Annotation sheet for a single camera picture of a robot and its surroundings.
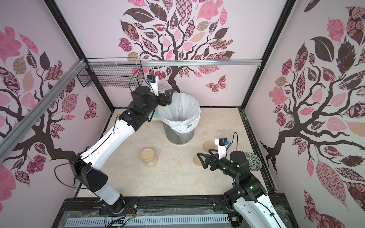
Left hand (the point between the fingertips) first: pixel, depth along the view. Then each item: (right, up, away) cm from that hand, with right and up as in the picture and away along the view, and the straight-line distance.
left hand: (166, 91), depth 72 cm
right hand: (+19, -30, -4) cm, 36 cm away
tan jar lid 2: (+17, -41, +16) cm, 47 cm away
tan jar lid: (+26, -33, +26) cm, 49 cm away
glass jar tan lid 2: (+40, -26, +31) cm, 57 cm away
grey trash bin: (+1, -27, +29) cm, 40 cm away
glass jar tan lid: (-12, -37, +9) cm, 40 cm away
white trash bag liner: (+7, -12, +28) cm, 31 cm away
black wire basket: (-41, +18, +23) cm, 50 cm away
